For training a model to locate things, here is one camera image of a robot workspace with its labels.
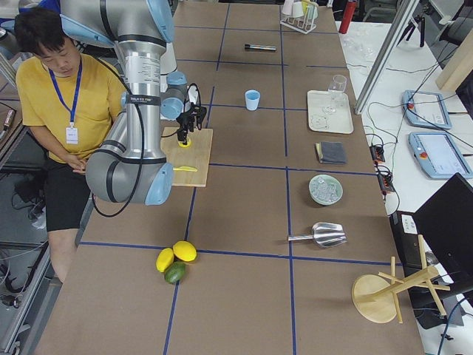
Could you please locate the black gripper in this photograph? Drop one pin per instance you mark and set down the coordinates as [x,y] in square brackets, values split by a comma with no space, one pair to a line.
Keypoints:
[183,124]

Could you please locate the lemon slice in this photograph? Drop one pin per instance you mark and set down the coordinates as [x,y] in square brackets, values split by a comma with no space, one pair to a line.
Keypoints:
[185,144]

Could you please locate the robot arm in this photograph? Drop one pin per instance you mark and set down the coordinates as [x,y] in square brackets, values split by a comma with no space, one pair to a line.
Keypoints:
[130,165]

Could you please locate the blue plastic cup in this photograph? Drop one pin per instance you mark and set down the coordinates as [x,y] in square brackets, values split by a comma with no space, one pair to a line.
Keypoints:
[252,98]

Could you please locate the whole yellow lemon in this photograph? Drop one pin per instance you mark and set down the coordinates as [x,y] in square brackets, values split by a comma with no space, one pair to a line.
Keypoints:
[185,251]

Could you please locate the wooden cup tree stand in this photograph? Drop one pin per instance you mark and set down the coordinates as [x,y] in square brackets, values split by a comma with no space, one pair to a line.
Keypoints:
[376,296]

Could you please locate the wooden cutting board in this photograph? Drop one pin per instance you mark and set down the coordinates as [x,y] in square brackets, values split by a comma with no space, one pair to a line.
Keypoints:
[197,155]

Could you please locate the yellow plastic knife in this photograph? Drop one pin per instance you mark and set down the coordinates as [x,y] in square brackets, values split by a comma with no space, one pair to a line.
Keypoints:
[185,169]

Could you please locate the person in yellow shirt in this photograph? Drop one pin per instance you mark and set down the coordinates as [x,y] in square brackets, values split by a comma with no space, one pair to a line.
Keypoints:
[69,101]

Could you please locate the cream bear tray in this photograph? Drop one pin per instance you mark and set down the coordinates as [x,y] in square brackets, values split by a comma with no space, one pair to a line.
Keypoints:
[319,120]

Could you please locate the grey yellow folded cloth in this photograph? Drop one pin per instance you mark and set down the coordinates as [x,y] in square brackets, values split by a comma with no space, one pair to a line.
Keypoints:
[330,152]

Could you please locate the green lime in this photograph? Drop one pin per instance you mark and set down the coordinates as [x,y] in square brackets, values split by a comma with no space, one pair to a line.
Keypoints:
[175,272]

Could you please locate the green bowl of ice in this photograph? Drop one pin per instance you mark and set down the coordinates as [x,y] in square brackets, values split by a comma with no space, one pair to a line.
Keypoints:
[325,189]

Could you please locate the clear wine glass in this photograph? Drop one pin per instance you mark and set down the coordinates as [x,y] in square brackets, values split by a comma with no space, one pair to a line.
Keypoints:
[336,89]

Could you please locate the steel ice scoop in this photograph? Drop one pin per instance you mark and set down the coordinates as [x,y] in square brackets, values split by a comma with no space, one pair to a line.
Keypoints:
[323,234]

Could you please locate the red bottle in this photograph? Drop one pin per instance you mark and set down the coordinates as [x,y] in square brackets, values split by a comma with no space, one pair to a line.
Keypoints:
[348,13]

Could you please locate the upper teach pendant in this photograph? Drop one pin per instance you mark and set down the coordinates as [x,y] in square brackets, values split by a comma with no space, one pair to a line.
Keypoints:
[426,109]

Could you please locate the teach pendant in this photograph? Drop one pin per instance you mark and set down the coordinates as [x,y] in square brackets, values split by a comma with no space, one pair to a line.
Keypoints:
[438,155]
[426,109]

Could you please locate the lower teach pendant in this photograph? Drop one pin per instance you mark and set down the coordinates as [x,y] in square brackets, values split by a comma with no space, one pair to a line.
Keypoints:
[438,155]

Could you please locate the black monitor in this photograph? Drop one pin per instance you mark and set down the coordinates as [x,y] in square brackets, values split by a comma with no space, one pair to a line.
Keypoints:
[445,221]

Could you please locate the white wire cup rack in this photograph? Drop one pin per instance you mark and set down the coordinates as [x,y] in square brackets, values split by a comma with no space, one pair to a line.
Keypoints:
[299,15]

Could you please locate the aluminium frame post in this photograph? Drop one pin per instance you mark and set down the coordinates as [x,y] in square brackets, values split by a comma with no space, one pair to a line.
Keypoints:
[400,21]

